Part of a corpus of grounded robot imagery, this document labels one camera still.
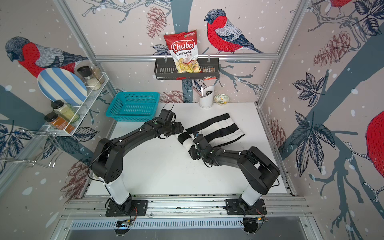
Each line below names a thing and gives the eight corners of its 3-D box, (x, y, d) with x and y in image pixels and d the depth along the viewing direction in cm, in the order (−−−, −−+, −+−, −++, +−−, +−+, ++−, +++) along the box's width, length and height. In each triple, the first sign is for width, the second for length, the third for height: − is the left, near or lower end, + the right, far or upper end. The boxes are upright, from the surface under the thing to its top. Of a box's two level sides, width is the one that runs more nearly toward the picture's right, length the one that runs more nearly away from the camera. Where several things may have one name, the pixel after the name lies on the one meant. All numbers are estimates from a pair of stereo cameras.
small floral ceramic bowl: (215, 106, 122) (215, 102, 118) (214, 97, 129) (214, 93, 125) (228, 106, 122) (229, 102, 118) (227, 97, 129) (228, 93, 125)
